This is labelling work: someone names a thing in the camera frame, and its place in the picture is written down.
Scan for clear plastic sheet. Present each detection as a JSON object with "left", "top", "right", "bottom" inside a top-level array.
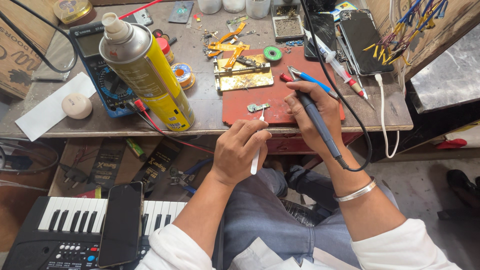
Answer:
[{"left": 31, "top": 28, "right": 78, "bottom": 82}]

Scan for person's white shirt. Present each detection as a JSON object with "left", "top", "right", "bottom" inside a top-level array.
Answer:
[{"left": 134, "top": 218, "right": 463, "bottom": 270}]

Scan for cracked black phone screen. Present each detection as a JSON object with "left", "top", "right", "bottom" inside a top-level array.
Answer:
[{"left": 304, "top": 12, "right": 337, "bottom": 61}]

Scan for metal tip cleaner tray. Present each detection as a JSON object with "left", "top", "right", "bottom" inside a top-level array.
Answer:
[{"left": 270, "top": 3, "right": 305, "bottom": 42}]

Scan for white paper sheet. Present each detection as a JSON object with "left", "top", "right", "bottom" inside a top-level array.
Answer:
[{"left": 14, "top": 71, "right": 98, "bottom": 142}]

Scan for silver bracelet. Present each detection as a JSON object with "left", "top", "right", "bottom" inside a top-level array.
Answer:
[{"left": 332, "top": 176, "right": 378, "bottom": 203}]

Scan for red work mat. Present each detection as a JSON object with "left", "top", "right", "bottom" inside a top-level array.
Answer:
[{"left": 221, "top": 46, "right": 346, "bottom": 127}]

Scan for brown cardboard box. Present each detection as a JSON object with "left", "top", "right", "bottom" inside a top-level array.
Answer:
[{"left": 0, "top": 0, "right": 59, "bottom": 100}]

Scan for large black smartphone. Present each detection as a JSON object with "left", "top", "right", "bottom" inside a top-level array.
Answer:
[{"left": 97, "top": 181, "right": 145, "bottom": 269}]

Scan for blue-handled metal tweezers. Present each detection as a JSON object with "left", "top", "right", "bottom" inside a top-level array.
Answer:
[{"left": 287, "top": 65, "right": 340, "bottom": 100}]

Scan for yellow spray can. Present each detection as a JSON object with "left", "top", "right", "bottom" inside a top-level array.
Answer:
[{"left": 99, "top": 12, "right": 196, "bottom": 133}]

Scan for black smartphone with white cable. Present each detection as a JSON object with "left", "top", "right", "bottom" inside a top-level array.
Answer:
[{"left": 339, "top": 9, "right": 395, "bottom": 77}]

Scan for thick black cable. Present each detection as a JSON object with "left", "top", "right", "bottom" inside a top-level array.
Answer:
[{"left": 0, "top": 0, "right": 79, "bottom": 74}]

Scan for green solder wick spool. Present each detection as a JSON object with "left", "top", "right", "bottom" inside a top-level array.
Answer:
[{"left": 263, "top": 45, "right": 283, "bottom": 62}]

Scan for red multimeter probe lead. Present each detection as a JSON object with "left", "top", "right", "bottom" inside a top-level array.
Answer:
[{"left": 133, "top": 99, "right": 215, "bottom": 155}]

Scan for black tool packet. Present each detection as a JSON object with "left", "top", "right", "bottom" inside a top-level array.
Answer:
[
  {"left": 132, "top": 140, "right": 181, "bottom": 193},
  {"left": 88, "top": 138, "right": 127, "bottom": 190}
]

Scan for yellow solder wire spool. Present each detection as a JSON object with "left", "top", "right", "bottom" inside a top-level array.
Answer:
[{"left": 171, "top": 62, "right": 196, "bottom": 91}]

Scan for red cloth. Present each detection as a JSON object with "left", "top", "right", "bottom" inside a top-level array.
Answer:
[{"left": 436, "top": 138, "right": 468, "bottom": 150}]

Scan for black shoe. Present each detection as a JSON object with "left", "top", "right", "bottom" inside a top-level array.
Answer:
[{"left": 446, "top": 169, "right": 480, "bottom": 209}]

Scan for white charging cable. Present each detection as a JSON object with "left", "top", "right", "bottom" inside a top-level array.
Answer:
[{"left": 374, "top": 73, "right": 401, "bottom": 159}]

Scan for yellow lidded jar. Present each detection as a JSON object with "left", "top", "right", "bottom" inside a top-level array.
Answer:
[{"left": 52, "top": 0, "right": 93, "bottom": 25}]

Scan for black electronic piano keyboard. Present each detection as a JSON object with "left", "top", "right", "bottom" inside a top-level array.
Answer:
[{"left": 1, "top": 196, "right": 226, "bottom": 270}]

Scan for person's left hand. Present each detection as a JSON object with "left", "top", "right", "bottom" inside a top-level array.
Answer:
[{"left": 211, "top": 119, "right": 273, "bottom": 188}]

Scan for bundle of coloured clip wires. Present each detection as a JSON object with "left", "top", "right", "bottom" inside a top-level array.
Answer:
[{"left": 362, "top": 0, "right": 449, "bottom": 67}]

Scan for black power plug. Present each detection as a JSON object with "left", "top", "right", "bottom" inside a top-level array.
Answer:
[{"left": 58, "top": 162, "right": 89, "bottom": 189}]

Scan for green battery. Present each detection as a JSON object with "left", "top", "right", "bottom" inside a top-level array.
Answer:
[{"left": 125, "top": 137, "right": 148, "bottom": 162}]

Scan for gold circuit board holder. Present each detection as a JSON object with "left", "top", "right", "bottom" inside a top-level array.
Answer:
[{"left": 213, "top": 54, "right": 275, "bottom": 93}]

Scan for blue-grey soldering iron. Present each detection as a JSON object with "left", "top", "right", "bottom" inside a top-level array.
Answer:
[{"left": 287, "top": 66, "right": 350, "bottom": 170}]

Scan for grey marble slab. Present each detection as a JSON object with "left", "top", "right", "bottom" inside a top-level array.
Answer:
[{"left": 410, "top": 22, "right": 480, "bottom": 114}]

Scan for clear flux syringe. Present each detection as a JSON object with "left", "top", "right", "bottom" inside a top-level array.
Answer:
[{"left": 303, "top": 28, "right": 376, "bottom": 112}]

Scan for black soldering iron cable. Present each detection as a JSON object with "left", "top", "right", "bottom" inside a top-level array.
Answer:
[{"left": 299, "top": 0, "right": 373, "bottom": 173}]

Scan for white plastic cup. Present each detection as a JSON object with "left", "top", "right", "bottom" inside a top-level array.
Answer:
[
  {"left": 197, "top": 0, "right": 223, "bottom": 15},
  {"left": 222, "top": 0, "right": 247, "bottom": 14},
  {"left": 245, "top": 0, "right": 271, "bottom": 20}
]

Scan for white plastic tweezers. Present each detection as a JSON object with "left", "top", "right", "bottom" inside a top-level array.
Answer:
[{"left": 250, "top": 108, "right": 266, "bottom": 176}]

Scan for round white jar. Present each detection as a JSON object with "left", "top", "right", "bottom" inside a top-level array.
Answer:
[{"left": 61, "top": 92, "right": 93, "bottom": 120}]

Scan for grey phone back cover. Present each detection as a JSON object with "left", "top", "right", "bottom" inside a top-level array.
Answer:
[{"left": 167, "top": 0, "right": 195, "bottom": 24}]

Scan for silver phone frame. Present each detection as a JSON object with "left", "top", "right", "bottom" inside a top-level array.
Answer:
[{"left": 123, "top": 8, "right": 154, "bottom": 27}]

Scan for small red-capped bottle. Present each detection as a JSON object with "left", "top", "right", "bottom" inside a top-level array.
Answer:
[{"left": 155, "top": 36, "right": 175, "bottom": 65}]

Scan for blue digital multimeter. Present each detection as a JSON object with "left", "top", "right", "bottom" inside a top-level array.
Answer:
[{"left": 69, "top": 20, "right": 149, "bottom": 119}]

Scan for person's right hand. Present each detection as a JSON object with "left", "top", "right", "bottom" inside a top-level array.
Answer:
[{"left": 283, "top": 80, "right": 344, "bottom": 157}]

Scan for blue-handled pliers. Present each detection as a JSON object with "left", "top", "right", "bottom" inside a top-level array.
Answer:
[{"left": 168, "top": 157, "right": 215, "bottom": 195}]

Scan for person's legs in jeans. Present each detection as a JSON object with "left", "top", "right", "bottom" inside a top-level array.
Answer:
[{"left": 222, "top": 165, "right": 400, "bottom": 270}]

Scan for orange flex cables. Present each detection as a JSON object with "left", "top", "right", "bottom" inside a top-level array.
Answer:
[{"left": 207, "top": 21, "right": 251, "bottom": 71}]

